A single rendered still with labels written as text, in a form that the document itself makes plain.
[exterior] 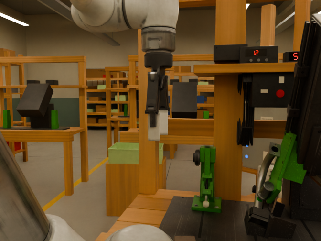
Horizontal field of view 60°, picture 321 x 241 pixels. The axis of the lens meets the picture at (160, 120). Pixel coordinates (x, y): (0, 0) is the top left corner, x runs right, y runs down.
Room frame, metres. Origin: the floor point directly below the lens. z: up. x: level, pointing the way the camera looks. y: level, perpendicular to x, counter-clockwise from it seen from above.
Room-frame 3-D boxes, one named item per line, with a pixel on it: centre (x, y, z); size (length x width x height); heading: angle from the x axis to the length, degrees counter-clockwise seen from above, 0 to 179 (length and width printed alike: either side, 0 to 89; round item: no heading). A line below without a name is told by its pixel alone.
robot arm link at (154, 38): (0.75, 0.01, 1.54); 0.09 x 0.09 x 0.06
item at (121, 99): (10.79, 1.58, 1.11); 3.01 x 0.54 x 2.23; 84
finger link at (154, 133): (0.70, 0.02, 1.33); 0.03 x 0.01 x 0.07; 78
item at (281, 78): (1.26, -0.50, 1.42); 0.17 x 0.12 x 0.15; 78
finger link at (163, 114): (0.80, -0.01, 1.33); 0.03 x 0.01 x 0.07; 78
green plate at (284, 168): (0.99, -0.47, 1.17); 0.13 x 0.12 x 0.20; 78
